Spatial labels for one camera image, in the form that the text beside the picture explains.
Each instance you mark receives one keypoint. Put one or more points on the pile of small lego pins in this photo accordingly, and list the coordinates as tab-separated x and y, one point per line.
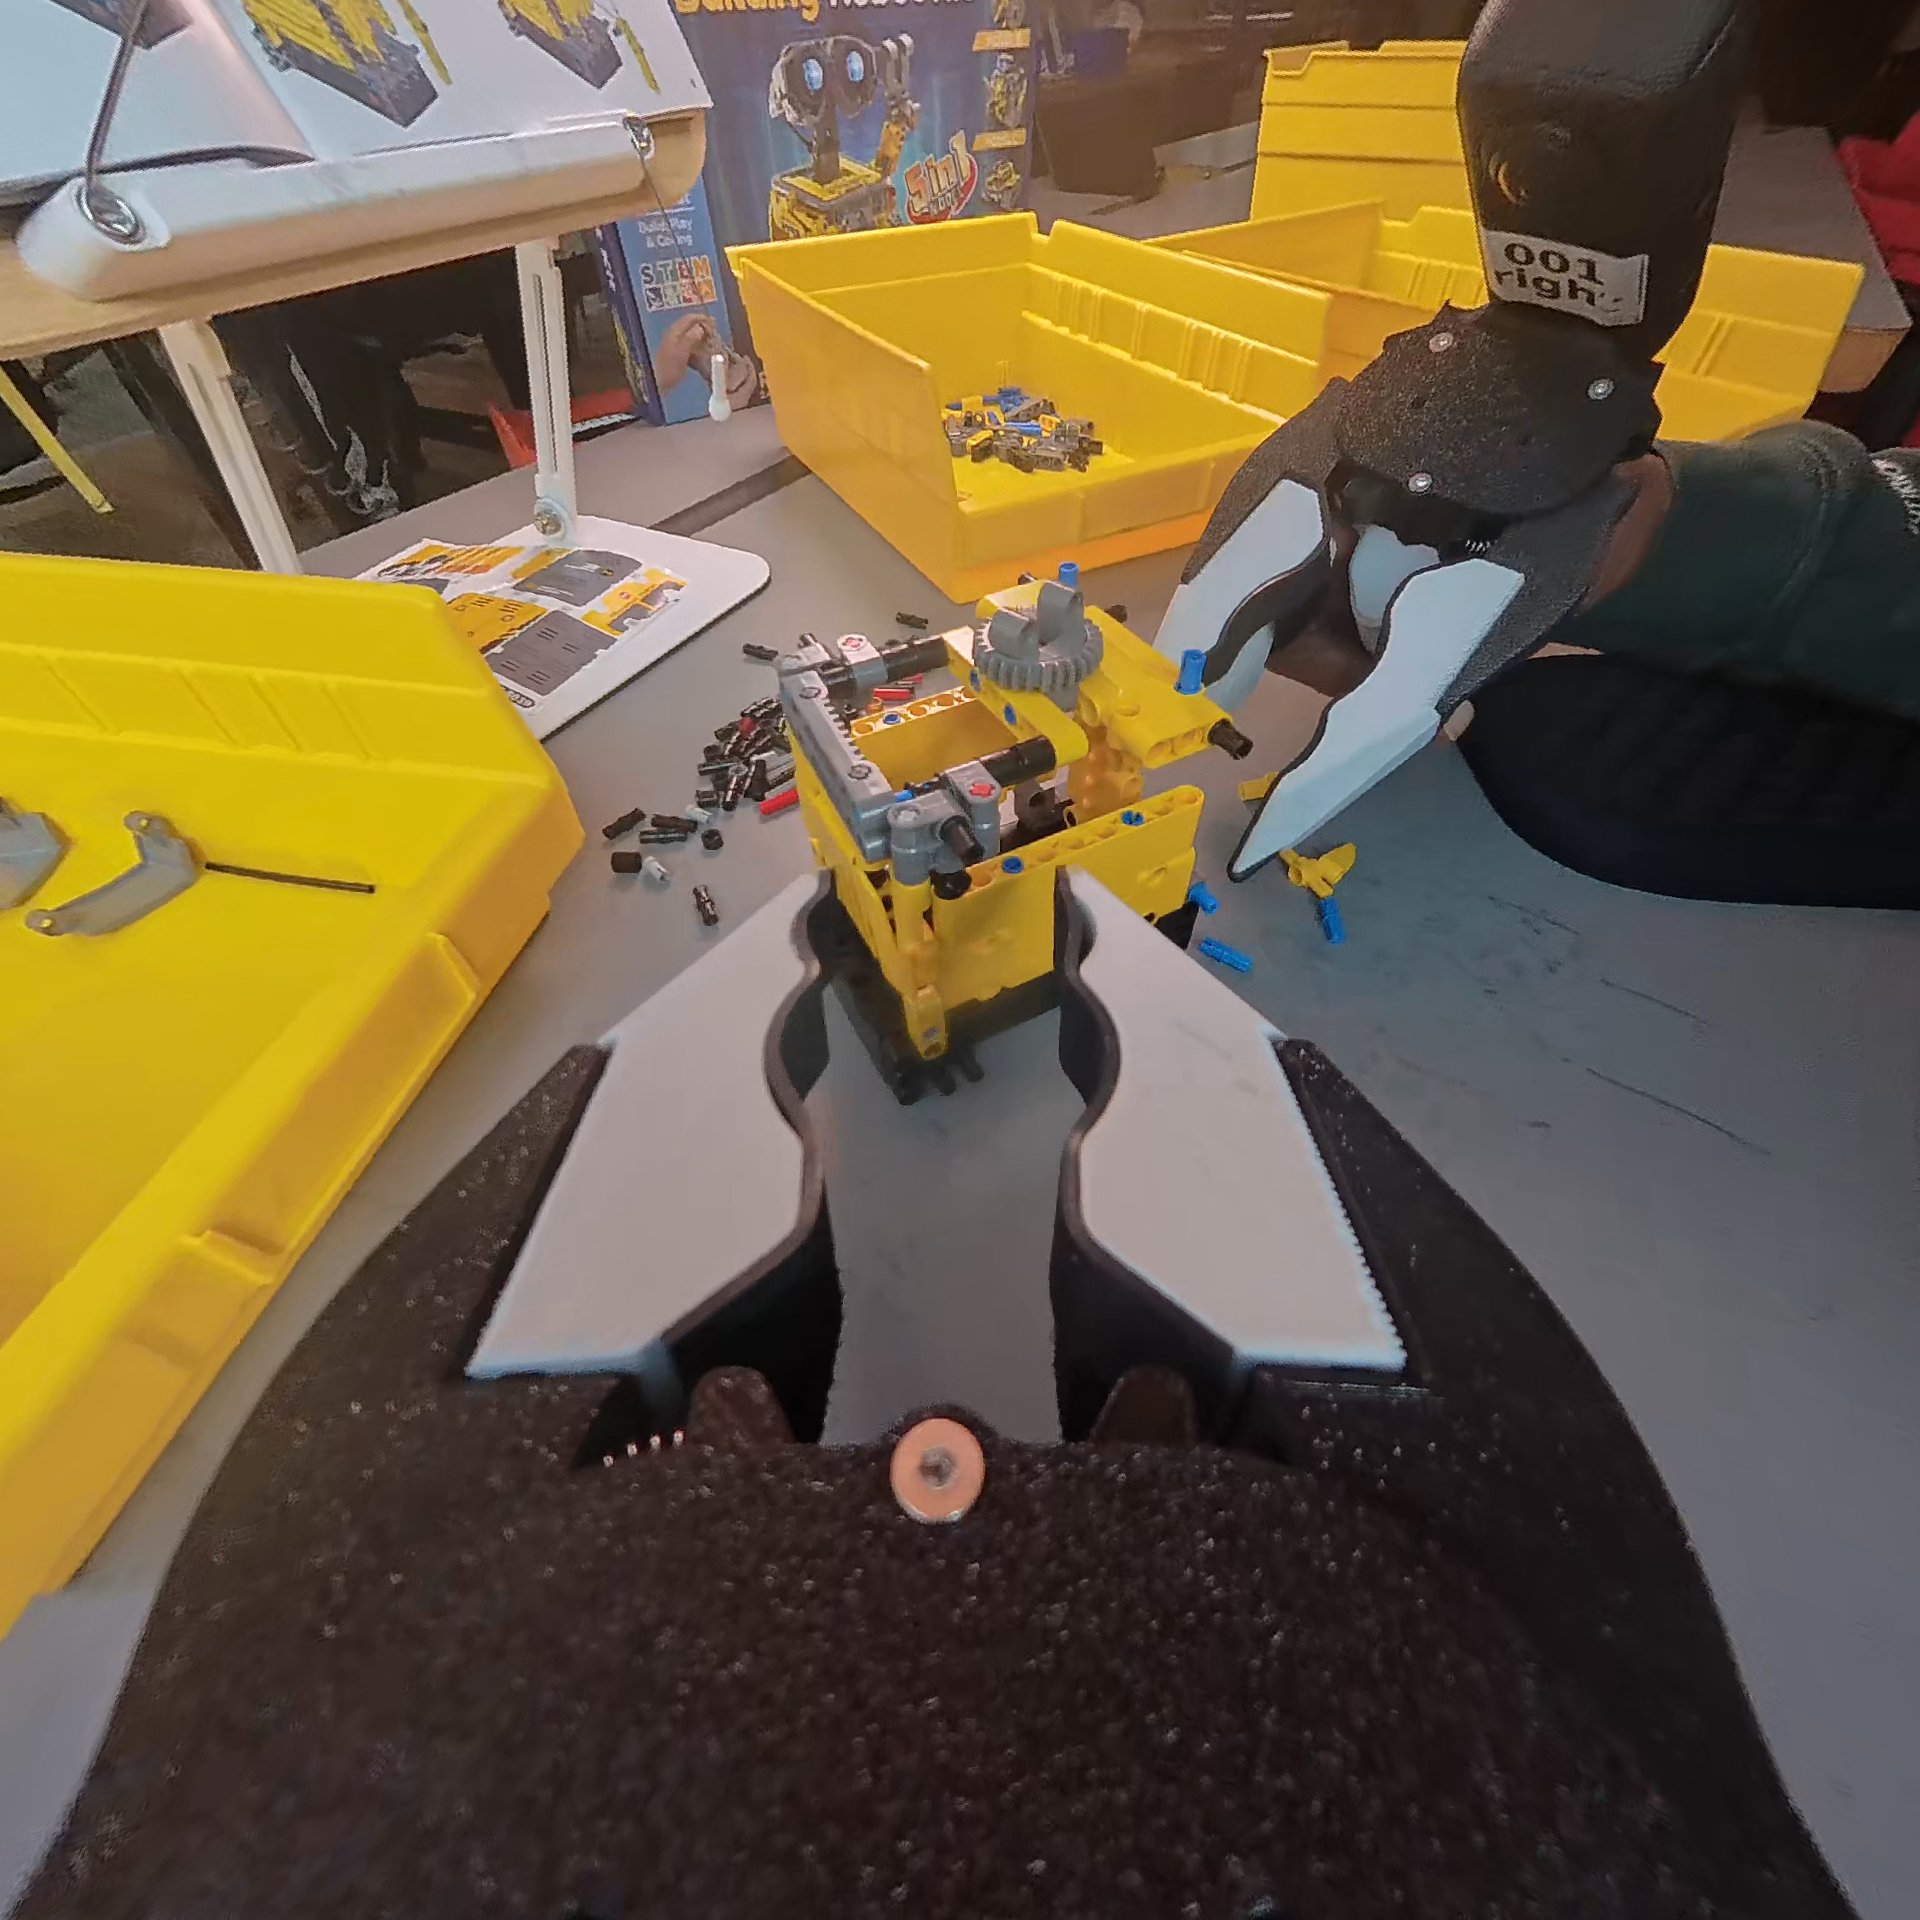
734	764

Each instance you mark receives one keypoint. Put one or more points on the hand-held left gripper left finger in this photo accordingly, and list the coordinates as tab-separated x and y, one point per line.
660	1200

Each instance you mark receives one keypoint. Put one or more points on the lego sticker sheet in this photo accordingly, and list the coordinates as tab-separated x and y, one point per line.
554	600

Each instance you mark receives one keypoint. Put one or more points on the yellow lego robot model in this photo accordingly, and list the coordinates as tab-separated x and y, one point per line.
1038	899

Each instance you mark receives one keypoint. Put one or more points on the heap of grey lego parts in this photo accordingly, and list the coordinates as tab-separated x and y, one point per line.
1030	431

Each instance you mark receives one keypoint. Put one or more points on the red orange garment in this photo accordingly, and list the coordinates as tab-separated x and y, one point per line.
1884	207

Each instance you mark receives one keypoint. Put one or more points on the lego instruction booklet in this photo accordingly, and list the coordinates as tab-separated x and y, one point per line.
450	92

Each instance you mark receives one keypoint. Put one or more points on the person's right forearm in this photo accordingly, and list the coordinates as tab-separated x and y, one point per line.
1772	556

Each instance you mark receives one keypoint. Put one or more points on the yellow lego connector blue pin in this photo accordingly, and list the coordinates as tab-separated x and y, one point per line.
1318	871

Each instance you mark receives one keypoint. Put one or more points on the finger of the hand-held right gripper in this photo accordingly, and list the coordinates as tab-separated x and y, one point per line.
1252	570
1410	693

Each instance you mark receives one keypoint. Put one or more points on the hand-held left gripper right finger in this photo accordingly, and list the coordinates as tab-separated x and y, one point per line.
1230	1200

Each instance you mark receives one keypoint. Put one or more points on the person's right hand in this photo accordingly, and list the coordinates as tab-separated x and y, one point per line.
1644	489

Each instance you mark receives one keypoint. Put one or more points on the grey curved lego panel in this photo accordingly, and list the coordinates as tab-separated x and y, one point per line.
24	855
128	887

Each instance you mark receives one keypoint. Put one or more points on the black lego axle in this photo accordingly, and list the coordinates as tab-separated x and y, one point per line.
288	878

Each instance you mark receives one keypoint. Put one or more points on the yellow plastic parts bin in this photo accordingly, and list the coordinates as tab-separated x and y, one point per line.
228	1125
887	391

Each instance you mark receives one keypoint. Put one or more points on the blue robot kit box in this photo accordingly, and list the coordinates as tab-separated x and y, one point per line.
887	136

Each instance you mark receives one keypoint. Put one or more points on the instruction booklet on stand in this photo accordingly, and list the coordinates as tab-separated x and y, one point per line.
378	225

